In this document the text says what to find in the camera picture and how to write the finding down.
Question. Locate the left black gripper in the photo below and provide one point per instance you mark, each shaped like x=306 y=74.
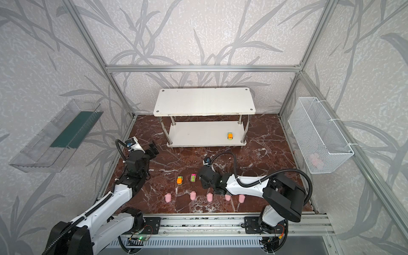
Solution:
x=150 y=152

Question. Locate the white two-tier shelf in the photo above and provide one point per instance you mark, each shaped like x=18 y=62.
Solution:
x=194 y=102

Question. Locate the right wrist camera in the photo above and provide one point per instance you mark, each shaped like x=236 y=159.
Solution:
x=207 y=161

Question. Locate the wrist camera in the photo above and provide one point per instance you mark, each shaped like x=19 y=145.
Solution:
x=207 y=161
x=132 y=144

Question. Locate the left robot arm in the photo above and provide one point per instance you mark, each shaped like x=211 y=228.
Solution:
x=97 y=227

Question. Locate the clear plastic wall bin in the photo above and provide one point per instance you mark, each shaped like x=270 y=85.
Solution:
x=53 y=147

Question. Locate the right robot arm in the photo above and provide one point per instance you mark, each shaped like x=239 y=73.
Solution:
x=285 y=197

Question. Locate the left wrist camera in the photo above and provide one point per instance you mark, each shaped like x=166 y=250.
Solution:
x=132 y=144

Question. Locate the pink toy in basket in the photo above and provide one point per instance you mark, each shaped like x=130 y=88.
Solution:
x=316 y=161

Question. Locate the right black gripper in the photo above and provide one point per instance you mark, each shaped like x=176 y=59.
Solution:
x=203 y=177

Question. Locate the white wire mesh basket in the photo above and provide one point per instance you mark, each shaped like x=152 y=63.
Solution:
x=316 y=131

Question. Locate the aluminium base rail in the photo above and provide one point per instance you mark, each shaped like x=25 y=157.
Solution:
x=230 y=225

